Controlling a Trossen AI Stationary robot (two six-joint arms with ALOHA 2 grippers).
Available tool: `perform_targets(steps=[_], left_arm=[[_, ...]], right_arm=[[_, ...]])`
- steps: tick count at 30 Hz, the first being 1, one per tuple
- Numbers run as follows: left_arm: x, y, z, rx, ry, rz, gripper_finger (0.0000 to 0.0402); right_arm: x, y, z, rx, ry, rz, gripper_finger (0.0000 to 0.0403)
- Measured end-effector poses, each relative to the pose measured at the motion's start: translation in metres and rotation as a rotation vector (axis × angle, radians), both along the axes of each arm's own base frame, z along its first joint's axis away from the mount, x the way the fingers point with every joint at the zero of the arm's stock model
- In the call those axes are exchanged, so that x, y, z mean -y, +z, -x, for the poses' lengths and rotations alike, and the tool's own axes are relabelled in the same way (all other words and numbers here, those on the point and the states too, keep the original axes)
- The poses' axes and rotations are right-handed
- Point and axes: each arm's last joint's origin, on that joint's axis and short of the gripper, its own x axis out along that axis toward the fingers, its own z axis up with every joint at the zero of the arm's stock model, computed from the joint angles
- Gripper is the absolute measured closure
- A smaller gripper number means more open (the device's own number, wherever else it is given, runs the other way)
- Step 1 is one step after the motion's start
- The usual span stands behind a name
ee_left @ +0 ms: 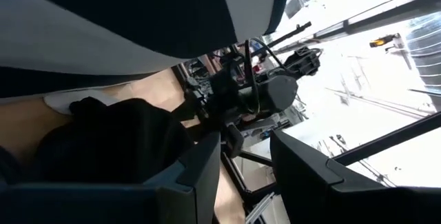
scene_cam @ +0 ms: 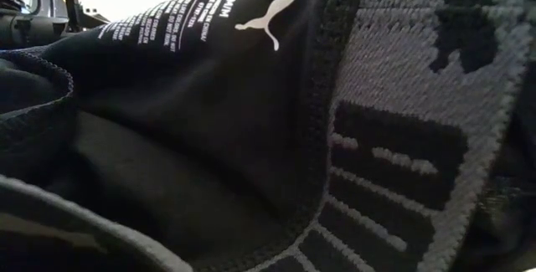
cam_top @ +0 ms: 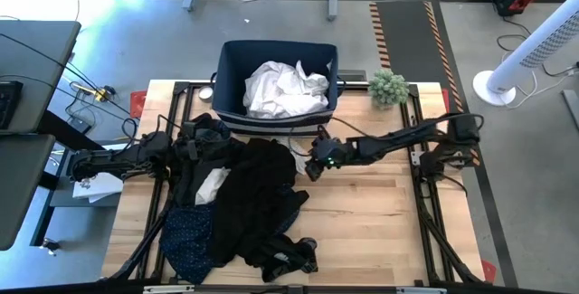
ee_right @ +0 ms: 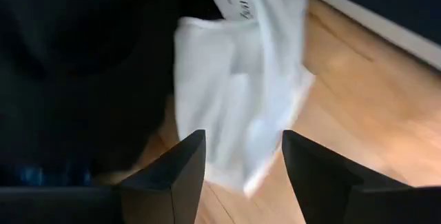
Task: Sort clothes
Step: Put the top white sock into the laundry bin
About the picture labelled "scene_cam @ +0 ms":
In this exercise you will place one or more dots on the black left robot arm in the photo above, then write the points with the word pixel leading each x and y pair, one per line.
pixel 29 29

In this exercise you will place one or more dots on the black Puma briefs grey waistband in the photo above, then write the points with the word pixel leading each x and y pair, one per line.
pixel 209 117

